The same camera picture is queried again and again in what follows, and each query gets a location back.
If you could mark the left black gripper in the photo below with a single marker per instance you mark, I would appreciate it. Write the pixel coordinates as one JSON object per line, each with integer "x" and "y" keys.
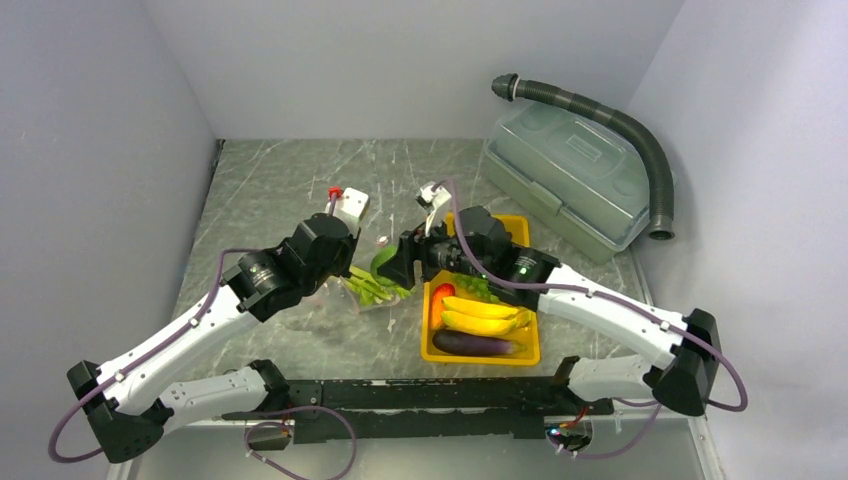
{"x": 343, "y": 269}

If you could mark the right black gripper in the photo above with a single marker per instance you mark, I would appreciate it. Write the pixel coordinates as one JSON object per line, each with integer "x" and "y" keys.
{"x": 413, "y": 246}

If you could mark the red pepper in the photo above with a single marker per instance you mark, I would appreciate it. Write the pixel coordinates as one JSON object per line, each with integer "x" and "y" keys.
{"x": 441, "y": 292}

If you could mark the green artichoke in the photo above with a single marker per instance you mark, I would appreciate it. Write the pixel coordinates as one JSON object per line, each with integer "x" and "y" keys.
{"x": 385, "y": 254}

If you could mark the clear pink zip top bag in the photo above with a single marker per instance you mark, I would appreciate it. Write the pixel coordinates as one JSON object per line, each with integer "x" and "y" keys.
{"x": 334, "y": 295}

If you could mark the celery stalk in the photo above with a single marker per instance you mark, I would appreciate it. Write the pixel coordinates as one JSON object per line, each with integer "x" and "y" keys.
{"x": 371, "y": 293}

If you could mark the yellow banana bunch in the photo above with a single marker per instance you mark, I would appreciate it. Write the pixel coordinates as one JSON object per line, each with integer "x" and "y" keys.
{"x": 482, "y": 319}

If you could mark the purple eggplant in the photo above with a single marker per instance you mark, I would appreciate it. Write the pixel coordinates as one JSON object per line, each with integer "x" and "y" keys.
{"x": 464, "y": 344}

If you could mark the green grapes bunch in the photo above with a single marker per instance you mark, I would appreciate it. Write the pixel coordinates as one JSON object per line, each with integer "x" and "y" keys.
{"x": 476, "y": 287}

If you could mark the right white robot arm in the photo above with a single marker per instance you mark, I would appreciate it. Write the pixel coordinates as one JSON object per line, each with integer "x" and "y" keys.
{"x": 676, "y": 357}

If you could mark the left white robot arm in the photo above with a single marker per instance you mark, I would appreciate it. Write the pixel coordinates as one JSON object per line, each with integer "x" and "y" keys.
{"x": 134, "y": 400}

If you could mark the yellow plastic tray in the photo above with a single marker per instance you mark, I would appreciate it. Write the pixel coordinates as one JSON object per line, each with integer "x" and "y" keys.
{"x": 528, "y": 336}

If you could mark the clear lidded storage box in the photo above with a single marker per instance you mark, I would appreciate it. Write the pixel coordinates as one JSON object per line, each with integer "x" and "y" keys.
{"x": 580, "y": 179}

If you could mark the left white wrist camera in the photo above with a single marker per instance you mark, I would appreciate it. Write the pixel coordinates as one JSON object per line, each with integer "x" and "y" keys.
{"x": 349, "y": 205}

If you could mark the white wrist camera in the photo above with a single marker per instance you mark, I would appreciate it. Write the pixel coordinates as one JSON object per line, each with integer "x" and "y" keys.
{"x": 436, "y": 200}
{"x": 349, "y": 205}

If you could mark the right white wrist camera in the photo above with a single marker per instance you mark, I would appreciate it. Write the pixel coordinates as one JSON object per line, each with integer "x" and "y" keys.
{"x": 436, "y": 200}

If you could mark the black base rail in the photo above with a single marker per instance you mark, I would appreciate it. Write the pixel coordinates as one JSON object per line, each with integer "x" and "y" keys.
{"x": 520, "y": 407}

